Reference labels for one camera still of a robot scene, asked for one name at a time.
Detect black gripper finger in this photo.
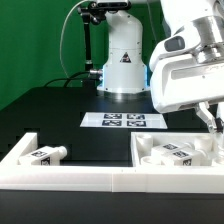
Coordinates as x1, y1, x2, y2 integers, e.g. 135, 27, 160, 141
195, 102, 224, 134

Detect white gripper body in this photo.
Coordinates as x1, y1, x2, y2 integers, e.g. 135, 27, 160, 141
149, 31, 224, 113

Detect white square tabletop panel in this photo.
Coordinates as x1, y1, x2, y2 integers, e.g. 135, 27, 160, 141
131, 132, 224, 166

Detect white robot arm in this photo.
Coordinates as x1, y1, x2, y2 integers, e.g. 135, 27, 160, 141
96, 0, 224, 133

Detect white sheet with fiducial tags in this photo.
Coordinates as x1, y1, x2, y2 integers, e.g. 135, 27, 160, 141
80, 112, 167, 129

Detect black cables on table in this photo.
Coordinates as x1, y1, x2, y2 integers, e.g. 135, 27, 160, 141
43, 70, 92, 88

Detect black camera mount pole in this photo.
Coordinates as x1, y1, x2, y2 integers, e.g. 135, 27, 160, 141
78, 2, 106, 88

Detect white cable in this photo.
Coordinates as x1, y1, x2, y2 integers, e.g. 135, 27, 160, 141
59, 0, 91, 79

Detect white U-shaped fence wall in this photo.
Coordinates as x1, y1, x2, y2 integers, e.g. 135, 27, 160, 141
0, 132, 224, 194

